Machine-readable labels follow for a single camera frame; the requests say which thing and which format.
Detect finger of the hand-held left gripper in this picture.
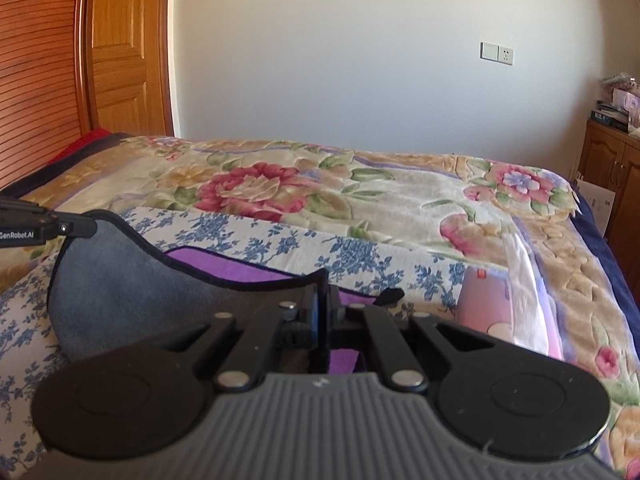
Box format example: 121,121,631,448
48,212,99,239

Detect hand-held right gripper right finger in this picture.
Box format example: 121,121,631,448
327,285,497,394

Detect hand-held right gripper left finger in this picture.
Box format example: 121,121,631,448
161,283,329,394

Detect grey and purple towel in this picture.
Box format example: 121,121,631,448
47,209,407,377

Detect blue floral white sheet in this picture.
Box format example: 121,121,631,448
0,206,468,480

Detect red cloth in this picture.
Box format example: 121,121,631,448
46,128,125,167

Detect large floral blanket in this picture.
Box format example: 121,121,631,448
0,132,640,478

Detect pink packet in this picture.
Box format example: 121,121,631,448
456,266,513,343

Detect wooden panelled wardrobe door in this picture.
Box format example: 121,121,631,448
85,0,177,137

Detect white cardboard box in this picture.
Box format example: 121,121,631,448
574,177,617,239

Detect dark blue bed sheet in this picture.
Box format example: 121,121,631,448
574,191,640,317

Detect wooden cabinet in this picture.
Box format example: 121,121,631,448
576,119,640,307

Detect stack of books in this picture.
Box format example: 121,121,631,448
589,101,632,134

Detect stack of items on cabinet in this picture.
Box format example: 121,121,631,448
599,73,640,128

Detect white wall socket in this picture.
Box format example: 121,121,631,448
479,41,515,67

